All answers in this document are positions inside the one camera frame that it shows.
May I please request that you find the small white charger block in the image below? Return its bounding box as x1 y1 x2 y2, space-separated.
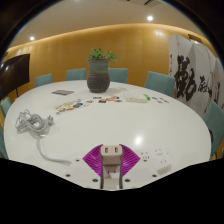
99 143 124 191

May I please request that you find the black flat screen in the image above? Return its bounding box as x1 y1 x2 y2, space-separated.
0 53 31 102

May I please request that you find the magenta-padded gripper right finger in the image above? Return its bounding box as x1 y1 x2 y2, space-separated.
119 143 160 191

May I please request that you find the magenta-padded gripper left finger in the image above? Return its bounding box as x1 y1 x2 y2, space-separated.
64 143 103 191

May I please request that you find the group of ceiling lights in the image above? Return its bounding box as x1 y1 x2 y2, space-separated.
28 14 155 42

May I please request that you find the dark grey booklet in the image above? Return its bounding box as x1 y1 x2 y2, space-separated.
51 89 75 97

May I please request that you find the calligraphy folding screen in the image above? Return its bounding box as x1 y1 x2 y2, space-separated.
167 32 224 118

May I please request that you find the colourful sticker sheet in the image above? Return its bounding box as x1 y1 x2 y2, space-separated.
54 98 91 115

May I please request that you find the group of teal chairs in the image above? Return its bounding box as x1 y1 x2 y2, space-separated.
0 67 224 162

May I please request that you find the white bundled power cable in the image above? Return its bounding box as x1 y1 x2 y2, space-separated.
14 109 73 167

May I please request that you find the flat white box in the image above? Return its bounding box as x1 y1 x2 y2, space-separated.
123 92 149 104

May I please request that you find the potted plant in grey vase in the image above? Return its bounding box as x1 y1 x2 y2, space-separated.
86 47 120 94

